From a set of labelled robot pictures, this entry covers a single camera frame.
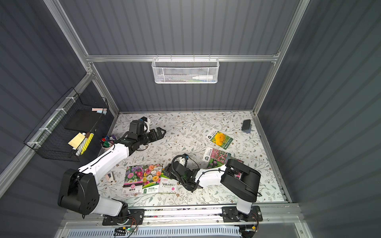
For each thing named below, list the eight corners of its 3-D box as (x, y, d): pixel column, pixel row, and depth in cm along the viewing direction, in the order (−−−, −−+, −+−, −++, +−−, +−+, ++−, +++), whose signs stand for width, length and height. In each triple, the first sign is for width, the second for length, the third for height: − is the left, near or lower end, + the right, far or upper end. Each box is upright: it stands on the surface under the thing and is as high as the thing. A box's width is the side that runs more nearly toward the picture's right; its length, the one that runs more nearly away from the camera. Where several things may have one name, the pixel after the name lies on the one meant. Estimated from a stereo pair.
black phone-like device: (241, 131, 110) (243, 128, 107) (242, 121, 117) (243, 118, 113) (249, 133, 110) (250, 129, 106) (249, 123, 116) (250, 119, 113)
